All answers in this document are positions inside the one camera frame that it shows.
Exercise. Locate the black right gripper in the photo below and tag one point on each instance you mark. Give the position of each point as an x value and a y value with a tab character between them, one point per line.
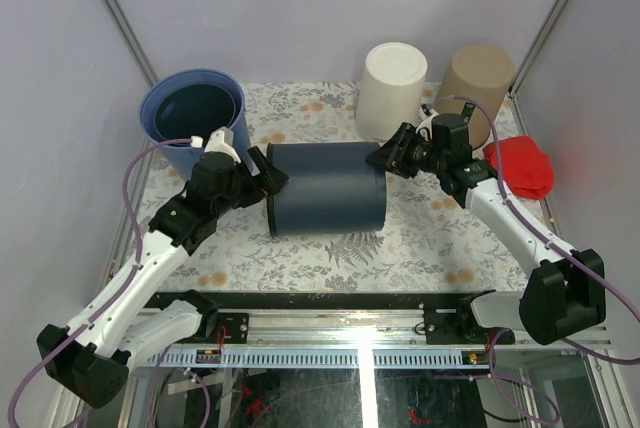
391	157

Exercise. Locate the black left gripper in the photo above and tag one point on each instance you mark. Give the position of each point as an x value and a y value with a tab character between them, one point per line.
272	179

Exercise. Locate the dark navy tall bin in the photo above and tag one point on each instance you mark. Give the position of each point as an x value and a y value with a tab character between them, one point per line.
332	189

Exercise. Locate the cream white bin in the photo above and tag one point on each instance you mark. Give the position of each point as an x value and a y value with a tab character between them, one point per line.
390	91

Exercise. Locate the dark teal bin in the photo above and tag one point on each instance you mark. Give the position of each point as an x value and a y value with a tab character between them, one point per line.
195	110

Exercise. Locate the tan cylindrical bin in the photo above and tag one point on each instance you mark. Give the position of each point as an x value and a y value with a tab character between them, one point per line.
483	73

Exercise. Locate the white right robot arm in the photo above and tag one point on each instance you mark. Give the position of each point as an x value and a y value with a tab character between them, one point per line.
562	296

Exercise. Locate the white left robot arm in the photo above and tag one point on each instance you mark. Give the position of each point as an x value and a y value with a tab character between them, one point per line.
93	355

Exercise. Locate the red crumpled cloth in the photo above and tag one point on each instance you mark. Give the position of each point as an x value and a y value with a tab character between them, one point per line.
526	169

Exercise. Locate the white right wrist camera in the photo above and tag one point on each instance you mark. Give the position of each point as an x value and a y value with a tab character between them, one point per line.
425	123

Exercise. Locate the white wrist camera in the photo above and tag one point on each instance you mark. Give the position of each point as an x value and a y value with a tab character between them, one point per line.
425	123
221	141

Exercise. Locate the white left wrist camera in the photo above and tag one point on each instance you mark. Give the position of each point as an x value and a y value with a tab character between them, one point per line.
221	141

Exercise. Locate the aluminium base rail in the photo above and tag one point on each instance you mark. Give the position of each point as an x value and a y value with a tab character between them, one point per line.
290	333

